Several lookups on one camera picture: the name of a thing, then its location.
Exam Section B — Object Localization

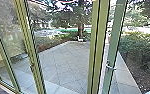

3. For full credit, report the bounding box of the green framed glass door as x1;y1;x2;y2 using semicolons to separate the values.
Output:
14;0;110;94
102;0;150;94

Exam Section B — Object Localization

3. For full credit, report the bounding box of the white garden bench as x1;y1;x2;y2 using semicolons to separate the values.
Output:
76;34;85;43

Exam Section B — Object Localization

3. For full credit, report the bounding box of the long green hedge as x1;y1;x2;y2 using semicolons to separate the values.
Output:
34;29;89;53

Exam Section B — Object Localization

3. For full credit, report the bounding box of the large tree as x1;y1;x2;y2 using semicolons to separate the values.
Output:
47;0;94;39

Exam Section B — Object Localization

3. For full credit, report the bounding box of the green shrub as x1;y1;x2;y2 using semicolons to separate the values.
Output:
119;31;150;68

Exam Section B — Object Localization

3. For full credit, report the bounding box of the thin trunk tree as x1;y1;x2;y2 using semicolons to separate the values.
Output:
124;0;150;31

